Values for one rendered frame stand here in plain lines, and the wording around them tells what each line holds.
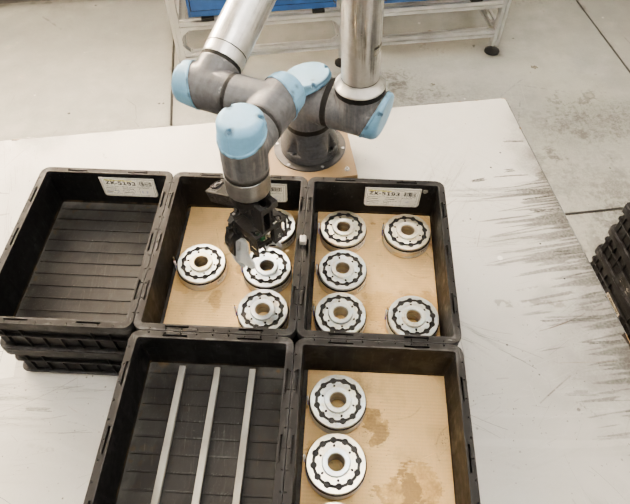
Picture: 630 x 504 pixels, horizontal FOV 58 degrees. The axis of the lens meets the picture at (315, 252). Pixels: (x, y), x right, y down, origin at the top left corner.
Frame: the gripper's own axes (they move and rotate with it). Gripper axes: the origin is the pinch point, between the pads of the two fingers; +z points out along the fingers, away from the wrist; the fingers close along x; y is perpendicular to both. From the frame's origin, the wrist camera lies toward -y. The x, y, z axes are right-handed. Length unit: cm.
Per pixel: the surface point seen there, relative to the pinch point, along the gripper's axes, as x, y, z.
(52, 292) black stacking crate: -32.4, -28.4, 11.1
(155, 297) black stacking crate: -18.7, -8.0, 5.1
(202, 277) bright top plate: -8.3, -7.2, 8.0
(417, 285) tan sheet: 24.1, 24.5, 11.0
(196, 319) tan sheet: -14.7, -1.8, 11.0
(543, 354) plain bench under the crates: 38, 52, 24
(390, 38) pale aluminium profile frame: 174, -105, 80
